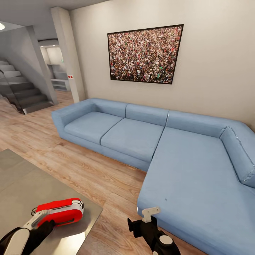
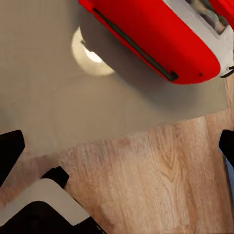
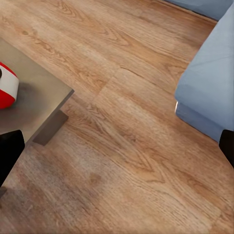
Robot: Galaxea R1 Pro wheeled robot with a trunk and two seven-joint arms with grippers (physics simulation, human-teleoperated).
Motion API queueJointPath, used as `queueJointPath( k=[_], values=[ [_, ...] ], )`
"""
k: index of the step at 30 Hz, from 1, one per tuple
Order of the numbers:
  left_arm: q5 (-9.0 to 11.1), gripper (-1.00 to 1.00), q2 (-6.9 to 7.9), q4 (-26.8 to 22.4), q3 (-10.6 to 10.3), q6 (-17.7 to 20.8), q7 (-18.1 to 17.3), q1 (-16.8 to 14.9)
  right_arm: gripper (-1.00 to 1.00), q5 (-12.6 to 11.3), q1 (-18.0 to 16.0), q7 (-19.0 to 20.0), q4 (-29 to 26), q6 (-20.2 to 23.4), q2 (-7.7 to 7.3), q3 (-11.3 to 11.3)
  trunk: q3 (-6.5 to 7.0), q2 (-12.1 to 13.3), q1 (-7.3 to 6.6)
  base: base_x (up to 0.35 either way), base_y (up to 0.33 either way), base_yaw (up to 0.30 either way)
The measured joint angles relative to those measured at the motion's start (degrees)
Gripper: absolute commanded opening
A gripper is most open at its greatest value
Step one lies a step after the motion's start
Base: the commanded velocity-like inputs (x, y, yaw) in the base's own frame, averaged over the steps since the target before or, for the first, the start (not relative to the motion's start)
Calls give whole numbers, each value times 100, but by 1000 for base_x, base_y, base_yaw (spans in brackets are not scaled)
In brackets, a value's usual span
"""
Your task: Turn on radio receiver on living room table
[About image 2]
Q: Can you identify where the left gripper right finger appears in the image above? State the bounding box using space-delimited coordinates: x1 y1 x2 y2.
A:
219 129 234 168

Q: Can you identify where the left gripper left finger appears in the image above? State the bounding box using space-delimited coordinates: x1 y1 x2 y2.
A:
0 130 25 187

